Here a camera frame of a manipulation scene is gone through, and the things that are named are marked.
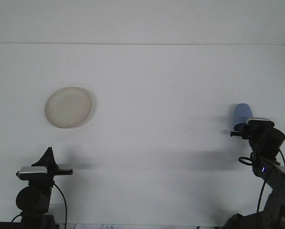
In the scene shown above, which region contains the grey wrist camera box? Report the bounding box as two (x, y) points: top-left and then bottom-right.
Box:
(246, 117), (275, 129)
(16, 166), (50, 181)

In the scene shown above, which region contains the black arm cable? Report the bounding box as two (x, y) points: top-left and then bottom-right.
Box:
(238, 147), (285, 214)
(51, 181), (68, 226)

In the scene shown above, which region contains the pale round plate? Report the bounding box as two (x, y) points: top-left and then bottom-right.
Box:
(44, 86), (93, 129)

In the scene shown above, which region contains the pale blue cup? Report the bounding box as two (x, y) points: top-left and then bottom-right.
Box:
(233, 103), (254, 126)

